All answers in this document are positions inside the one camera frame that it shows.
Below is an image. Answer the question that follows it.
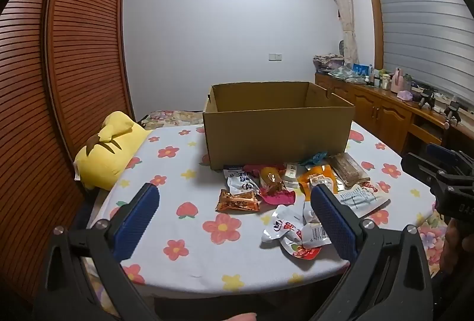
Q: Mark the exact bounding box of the orange brown snack packet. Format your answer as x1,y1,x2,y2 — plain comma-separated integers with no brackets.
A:
215,189,260,214

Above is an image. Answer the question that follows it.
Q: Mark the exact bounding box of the pink floral bed cover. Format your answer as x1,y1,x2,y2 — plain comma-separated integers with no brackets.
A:
417,212,449,279

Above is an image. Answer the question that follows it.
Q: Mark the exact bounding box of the group of small bottles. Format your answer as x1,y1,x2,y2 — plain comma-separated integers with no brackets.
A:
365,64,393,89

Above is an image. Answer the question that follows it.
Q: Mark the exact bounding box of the wooden window frame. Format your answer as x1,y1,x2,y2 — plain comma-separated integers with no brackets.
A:
362,0,423,70

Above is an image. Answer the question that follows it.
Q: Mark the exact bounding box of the white red barcode snack packet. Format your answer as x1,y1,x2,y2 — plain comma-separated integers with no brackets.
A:
281,223,332,259

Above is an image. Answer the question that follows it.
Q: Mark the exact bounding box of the small cream snack packet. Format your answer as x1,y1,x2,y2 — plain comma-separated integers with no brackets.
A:
283,163,308,189

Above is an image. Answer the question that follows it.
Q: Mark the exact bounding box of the person's right hand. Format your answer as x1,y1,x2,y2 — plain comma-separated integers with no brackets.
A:
440,221,474,272

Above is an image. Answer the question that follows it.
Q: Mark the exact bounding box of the small black tripod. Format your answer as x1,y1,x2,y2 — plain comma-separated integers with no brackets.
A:
443,101,462,127
418,89,435,109

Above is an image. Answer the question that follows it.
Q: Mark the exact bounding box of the wooden cabinet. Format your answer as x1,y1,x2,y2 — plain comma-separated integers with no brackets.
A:
315,72,474,159

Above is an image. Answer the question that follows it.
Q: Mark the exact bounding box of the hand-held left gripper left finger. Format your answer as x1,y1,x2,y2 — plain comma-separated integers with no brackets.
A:
35,183,161,321

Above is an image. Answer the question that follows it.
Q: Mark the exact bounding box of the clear packet with brown bar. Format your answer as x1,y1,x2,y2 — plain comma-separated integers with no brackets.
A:
328,153,371,189

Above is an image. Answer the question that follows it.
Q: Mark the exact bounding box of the cream patterned curtain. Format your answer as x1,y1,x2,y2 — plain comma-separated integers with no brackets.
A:
326,0,359,68

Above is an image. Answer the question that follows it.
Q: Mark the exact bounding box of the green patterned cloth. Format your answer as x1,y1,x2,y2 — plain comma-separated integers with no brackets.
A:
329,66,367,85

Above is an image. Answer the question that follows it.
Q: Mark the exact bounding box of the floral quilt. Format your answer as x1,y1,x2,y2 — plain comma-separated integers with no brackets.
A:
139,109,204,130

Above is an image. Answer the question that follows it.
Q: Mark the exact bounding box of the yellow plush toy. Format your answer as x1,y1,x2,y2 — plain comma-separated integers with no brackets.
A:
73,111,152,191

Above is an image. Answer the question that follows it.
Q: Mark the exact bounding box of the teal candy wrapper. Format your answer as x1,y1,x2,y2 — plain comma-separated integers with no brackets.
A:
299,151,329,166

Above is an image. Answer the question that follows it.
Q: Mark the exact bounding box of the wooden louvered wardrobe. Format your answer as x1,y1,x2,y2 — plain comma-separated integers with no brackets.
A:
0,0,136,307

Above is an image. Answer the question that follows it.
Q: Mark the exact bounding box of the pink packet with brown snack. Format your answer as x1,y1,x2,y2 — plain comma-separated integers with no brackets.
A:
244,163,297,206

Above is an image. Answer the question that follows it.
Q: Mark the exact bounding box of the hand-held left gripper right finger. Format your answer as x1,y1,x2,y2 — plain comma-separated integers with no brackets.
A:
307,183,434,321

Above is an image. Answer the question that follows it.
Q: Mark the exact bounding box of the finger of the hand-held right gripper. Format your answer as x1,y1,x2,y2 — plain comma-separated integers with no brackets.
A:
426,143,474,174
402,153,450,198

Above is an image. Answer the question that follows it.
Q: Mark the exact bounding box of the brown cardboard box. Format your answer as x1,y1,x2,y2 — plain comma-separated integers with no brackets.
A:
202,81,356,171

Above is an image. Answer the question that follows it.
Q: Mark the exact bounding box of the grey window blind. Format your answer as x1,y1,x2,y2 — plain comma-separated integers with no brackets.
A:
370,0,474,110

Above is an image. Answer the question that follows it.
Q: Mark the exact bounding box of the stack of folded cloths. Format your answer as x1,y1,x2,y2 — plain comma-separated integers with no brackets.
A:
313,54,345,72

